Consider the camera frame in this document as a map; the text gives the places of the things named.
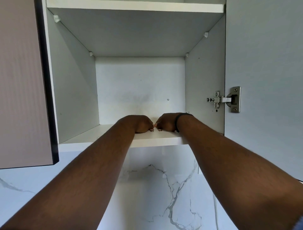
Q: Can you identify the person's left hand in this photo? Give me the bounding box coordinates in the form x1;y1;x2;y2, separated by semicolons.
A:
117;115;155;134

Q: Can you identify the person's right hand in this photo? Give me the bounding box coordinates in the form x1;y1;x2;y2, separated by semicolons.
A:
154;112;180;133

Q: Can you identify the beige ribbed wall cabinet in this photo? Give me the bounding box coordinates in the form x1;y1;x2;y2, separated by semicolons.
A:
0;0;303;183

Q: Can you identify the person's right forearm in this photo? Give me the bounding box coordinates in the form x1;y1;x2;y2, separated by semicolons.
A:
177;115;303;230

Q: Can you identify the person's left forearm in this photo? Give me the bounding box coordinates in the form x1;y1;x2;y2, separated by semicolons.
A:
0;118;137;230

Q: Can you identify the metal cabinet door hinge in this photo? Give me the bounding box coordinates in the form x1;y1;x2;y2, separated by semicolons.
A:
206;86;241;113

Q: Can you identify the white cabinet shelf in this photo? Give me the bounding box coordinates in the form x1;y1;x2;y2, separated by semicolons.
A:
46;0;225;58

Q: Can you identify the person's blue shirt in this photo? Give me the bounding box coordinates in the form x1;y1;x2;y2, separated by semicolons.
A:
292;214;303;230

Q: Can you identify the black wristband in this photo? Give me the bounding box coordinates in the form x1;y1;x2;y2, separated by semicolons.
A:
174;112;194;133

